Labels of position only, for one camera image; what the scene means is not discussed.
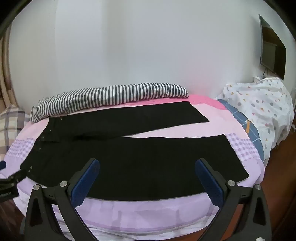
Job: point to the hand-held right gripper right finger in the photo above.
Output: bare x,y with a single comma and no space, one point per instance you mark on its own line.
208,183

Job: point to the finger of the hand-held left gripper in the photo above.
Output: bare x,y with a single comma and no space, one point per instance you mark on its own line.
18,175
2,165

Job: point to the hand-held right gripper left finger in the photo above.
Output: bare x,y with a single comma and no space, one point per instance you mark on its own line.
85,182

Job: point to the black pants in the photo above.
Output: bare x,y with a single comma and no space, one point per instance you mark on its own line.
138,166

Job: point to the beige plaid pillow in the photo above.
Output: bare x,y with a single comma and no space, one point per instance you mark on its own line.
12,125

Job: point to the pink purple patchwork bedsheet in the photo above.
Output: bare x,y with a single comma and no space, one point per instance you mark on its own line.
129,215

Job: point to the blue checked cloth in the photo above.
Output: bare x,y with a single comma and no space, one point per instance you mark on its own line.
251,129

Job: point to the grey white striped blanket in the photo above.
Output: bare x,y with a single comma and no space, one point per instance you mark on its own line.
104,96

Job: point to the white quilt with coloured shapes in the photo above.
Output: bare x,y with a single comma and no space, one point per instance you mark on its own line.
266,104

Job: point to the beige wooden frame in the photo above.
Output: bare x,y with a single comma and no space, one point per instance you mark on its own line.
4,69

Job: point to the black wall television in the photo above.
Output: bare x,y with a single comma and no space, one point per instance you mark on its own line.
272,48

